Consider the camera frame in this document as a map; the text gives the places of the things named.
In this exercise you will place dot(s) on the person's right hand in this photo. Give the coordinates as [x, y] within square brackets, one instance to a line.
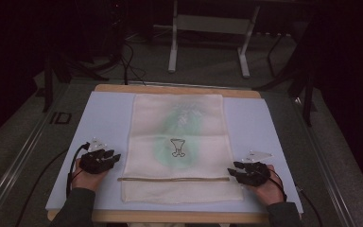
[269, 190]

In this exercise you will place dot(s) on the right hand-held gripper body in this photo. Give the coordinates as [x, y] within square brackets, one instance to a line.
[254, 173]

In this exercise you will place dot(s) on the white table mat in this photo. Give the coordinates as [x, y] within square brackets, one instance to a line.
[107, 119]

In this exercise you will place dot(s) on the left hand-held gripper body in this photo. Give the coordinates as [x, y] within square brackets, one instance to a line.
[94, 162]

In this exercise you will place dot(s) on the dark metal stand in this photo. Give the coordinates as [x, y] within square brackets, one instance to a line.
[308, 101]
[48, 82]

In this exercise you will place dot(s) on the metal floor rail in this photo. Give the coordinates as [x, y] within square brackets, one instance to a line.
[15, 164]
[324, 164]

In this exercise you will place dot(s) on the wooden table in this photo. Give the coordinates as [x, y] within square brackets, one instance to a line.
[176, 90]

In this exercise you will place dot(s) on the cream printed cloth bag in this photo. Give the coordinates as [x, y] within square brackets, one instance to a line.
[176, 157]

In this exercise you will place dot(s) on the white metal stand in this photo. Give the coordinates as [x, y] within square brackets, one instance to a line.
[214, 25]

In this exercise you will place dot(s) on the person's left hand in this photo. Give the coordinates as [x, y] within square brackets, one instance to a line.
[86, 181]

